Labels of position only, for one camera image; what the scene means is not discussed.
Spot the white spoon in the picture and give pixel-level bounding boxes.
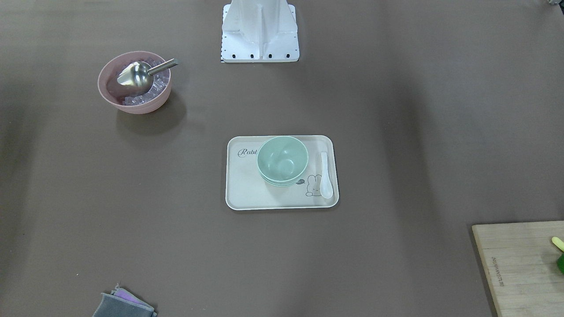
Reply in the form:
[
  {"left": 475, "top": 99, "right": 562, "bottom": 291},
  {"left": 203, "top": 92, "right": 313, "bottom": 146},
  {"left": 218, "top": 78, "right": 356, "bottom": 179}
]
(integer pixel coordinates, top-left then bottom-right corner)
[{"left": 319, "top": 152, "right": 333, "bottom": 199}]

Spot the green lime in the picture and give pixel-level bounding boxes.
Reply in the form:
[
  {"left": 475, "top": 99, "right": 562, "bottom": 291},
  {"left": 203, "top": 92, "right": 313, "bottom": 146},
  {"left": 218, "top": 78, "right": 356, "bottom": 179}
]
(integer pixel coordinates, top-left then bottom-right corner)
[{"left": 556, "top": 253, "right": 564, "bottom": 274}]

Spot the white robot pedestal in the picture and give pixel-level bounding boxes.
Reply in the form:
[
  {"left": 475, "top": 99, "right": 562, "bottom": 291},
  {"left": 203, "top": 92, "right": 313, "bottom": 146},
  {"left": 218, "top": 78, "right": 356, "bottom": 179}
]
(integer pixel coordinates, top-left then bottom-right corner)
[{"left": 220, "top": 0, "right": 300, "bottom": 63}]

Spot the green bowl end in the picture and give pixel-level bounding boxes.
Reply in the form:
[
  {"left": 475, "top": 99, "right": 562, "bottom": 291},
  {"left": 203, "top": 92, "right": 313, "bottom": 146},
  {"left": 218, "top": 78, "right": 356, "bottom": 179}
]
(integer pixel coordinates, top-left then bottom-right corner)
[{"left": 260, "top": 175, "right": 299, "bottom": 183}]

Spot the beige serving tray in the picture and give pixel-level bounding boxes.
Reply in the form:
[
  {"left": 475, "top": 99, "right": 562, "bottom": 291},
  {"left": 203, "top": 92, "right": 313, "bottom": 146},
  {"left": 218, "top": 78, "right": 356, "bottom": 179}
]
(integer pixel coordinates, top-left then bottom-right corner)
[{"left": 224, "top": 135, "right": 340, "bottom": 211}]

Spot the grey folded cloth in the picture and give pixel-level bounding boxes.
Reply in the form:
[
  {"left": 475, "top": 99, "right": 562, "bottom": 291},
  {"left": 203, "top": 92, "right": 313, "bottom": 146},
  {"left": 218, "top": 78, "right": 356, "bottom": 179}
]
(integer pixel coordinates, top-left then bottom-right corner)
[{"left": 93, "top": 285, "right": 158, "bottom": 317}]

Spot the metal scoop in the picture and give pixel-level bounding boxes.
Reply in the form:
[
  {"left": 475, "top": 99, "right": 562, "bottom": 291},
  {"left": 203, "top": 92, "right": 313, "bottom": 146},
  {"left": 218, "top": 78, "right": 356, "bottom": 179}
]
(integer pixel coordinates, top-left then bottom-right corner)
[{"left": 116, "top": 58, "right": 179, "bottom": 96}]

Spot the green bowl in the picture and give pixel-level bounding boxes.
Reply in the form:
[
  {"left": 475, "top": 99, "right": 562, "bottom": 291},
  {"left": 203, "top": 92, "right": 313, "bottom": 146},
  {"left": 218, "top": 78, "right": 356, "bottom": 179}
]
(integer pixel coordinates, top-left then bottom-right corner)
[
  {"left": 256, "top": 135, "right": 309, "bottom": 181},
  {"left": 264, "top": 179, "right": 305, "bottom": 187}
]

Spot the pink bowl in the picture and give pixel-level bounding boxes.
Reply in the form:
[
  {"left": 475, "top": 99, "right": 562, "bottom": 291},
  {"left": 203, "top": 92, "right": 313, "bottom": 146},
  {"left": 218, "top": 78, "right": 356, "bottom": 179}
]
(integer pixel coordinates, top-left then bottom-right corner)
[{"left": 97, "top": 51, "right": 172, "bottom": 114}]

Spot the yellow plastic knife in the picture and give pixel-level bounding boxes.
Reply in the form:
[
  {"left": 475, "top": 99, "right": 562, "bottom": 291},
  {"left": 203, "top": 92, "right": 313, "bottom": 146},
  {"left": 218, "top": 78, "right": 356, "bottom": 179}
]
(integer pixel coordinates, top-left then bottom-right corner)
[{"left": 551, "top": 236, "right": 564, "bottom": 253}]

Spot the bamboo cutting board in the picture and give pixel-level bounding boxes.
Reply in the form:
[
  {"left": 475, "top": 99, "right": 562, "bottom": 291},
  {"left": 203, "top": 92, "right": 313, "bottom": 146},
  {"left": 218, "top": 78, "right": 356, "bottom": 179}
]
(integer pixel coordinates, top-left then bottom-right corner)
[{"left": 471, "top": 221, "right": 564, "bottom": 317}]

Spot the green bowl on tray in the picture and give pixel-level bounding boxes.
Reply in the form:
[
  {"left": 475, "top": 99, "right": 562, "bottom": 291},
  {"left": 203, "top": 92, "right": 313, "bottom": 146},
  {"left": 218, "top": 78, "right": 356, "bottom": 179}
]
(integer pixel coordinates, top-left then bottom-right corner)
[{"left": 264, "top": 179, "right": 305, "bottom": 187}]

